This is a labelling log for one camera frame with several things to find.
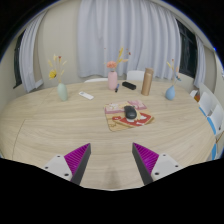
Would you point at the white and blue chair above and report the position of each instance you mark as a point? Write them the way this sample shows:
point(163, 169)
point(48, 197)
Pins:
point(206, 103)
point(216, 119)

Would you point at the tan insulated bottle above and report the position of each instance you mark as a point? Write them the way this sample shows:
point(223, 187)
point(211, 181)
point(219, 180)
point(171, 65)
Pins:
point(147, 83)

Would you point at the wide white curtain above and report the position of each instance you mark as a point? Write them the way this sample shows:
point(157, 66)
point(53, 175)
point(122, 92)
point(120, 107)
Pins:
point(133, 33)

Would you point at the narrow white curtain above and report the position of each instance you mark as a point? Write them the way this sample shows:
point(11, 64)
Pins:
point(30, 56)
point(200, 63)

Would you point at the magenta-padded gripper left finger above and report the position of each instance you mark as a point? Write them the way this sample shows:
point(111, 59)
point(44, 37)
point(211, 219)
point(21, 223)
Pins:
point(77, 159)

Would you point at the cartoon print mouse pad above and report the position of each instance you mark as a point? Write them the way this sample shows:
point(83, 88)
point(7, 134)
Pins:
point(115, 120)

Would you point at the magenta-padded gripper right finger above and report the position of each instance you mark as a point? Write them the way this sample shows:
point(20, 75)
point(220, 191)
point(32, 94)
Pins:
point(145, 159)

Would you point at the black rectangular case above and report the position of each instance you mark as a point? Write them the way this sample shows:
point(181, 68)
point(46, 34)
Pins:
point(129, 85)

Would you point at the green vase with yellow flowers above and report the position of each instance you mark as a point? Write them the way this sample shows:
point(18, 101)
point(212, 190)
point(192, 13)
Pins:
point(62, 93)

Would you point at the dark window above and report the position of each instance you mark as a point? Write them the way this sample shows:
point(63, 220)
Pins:
point(187, 50)
point(18, 60)

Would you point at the white remote control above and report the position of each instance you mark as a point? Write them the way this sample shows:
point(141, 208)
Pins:
point(86, 95)

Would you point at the pink vase with flowers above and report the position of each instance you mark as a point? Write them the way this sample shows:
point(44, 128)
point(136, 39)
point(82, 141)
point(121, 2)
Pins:
point(112, 81)

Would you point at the dark pen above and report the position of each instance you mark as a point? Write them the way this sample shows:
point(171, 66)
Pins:
point(117, 88)

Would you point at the black computer mouse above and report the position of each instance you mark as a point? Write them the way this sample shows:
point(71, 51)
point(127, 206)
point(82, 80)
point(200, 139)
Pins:
point(130, 113)

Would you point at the blue vase with dried flowers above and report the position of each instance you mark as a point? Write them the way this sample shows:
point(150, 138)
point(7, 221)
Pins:
point(170, 94)

